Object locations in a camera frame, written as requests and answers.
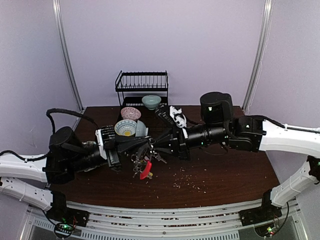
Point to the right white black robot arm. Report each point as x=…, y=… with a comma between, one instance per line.
x=252, y=133

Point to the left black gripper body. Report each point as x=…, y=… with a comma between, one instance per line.
x=113, y=159

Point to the right aluminium frame post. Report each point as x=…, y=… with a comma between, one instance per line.
x=257, y=64

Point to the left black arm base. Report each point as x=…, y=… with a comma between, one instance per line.
x=61, y=213

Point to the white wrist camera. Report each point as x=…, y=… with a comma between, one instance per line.
x=106, y=139
x=173, y=116

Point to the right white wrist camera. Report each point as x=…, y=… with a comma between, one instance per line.
x=173, y=116

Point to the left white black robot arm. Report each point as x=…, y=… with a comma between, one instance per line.
x=66, y=157

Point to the pale blue plate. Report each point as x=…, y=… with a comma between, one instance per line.
x=89, y=145

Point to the blue yellow patterned bowl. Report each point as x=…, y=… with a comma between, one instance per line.
x=126, y=127

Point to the light green ceramic bowl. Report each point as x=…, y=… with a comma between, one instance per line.
x=151, y=102

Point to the bunch of metal keys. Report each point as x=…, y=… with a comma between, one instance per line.
x=157, y=158

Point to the pink patterned bowl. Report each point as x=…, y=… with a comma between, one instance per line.
x=130, y=113

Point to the grey slotted front rail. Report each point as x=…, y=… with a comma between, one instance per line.
x=221, y=222

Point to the aluminium frame post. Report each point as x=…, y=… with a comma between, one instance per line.
x=65, y=53
x=257, y=64

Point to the pale blue tilted bowl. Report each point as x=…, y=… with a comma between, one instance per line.
x=141, y=129

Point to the large keyring with red grip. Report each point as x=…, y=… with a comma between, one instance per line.
x=142, y=164

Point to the black wire dish rack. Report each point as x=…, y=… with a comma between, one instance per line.
x=139, y=95

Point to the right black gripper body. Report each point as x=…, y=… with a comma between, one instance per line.
x=181, y=144

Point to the left aluminium frame post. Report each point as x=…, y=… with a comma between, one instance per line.
x=65, y=53

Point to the scattered crumbs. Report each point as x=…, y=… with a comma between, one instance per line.
x=184, y=179

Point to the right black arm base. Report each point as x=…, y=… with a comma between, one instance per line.
x=263, y=213

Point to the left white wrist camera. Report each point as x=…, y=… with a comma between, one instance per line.
x=106, y=139

